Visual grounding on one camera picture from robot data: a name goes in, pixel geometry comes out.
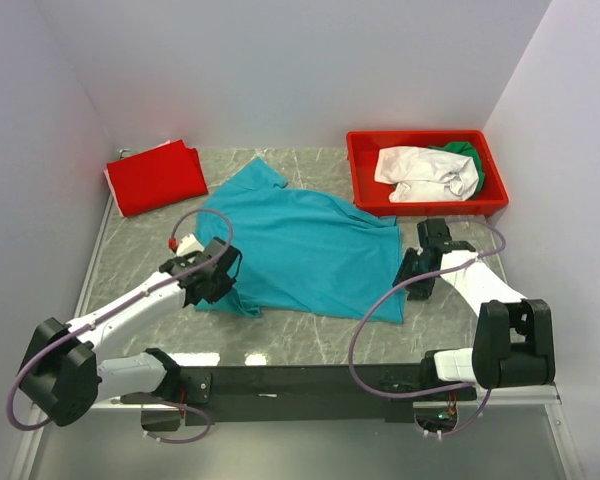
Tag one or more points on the red plastic bin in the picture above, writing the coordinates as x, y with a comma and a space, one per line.
373, 197

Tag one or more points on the green t-shirt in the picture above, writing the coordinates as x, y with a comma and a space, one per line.
465, 148

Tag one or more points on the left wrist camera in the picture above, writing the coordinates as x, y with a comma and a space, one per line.
187, 245

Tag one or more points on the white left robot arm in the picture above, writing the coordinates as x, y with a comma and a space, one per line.
67, 368

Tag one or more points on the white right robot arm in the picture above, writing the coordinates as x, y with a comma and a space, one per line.
513, 343

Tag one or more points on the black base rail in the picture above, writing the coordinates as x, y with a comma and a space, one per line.
290, 393

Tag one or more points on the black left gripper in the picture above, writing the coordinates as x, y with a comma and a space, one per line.
224, 287

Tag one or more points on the crumpled white t-shirt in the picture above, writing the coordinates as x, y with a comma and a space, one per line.
425, 175

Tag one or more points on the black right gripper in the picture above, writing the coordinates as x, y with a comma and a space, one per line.
410, 257

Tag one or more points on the aluminium frame rail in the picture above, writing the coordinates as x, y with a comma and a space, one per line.
391, 381

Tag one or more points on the folded red t-shirt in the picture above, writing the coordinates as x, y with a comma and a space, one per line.
157, 178

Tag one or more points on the teal t-shirt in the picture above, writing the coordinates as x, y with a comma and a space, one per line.
302, 250

